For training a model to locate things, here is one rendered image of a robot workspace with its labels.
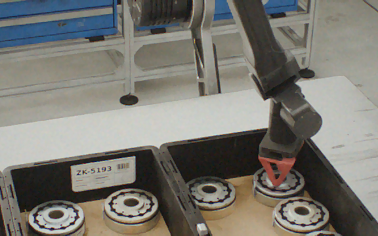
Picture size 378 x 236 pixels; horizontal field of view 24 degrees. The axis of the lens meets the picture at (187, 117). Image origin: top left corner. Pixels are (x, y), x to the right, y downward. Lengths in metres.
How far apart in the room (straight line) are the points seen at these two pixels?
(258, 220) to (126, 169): 0.27
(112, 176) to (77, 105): 2.03
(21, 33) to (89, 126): 1.33
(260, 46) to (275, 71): 0.10
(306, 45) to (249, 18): 2.49
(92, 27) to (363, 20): 1.62
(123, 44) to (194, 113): 1.36
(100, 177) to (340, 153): 0.68
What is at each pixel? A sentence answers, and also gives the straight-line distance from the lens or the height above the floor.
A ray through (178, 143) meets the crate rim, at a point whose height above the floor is 0.93.
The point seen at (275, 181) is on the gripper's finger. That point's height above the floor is 0.87.
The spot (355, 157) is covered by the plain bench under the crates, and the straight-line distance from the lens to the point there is 2.13.
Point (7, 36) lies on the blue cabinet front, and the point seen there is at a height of 0.37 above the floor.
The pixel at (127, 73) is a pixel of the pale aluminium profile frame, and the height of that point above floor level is 0.15.
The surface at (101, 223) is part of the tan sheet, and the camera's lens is 1.66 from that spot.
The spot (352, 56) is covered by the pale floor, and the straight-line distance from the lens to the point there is 4.20.
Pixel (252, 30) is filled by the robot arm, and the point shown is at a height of 1.23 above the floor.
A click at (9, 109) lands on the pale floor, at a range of 3.72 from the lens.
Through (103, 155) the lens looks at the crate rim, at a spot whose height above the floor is 0.93.
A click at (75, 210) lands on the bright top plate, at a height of 0.86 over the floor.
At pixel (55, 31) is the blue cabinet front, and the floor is 0.36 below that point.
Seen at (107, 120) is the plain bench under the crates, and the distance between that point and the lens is 2.23.
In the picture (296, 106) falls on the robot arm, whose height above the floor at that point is 1.08.
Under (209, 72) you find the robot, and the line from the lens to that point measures 2.49.
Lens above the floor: 1.84
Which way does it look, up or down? 31 degrees down
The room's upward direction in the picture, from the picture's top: 1 degrees clockwise
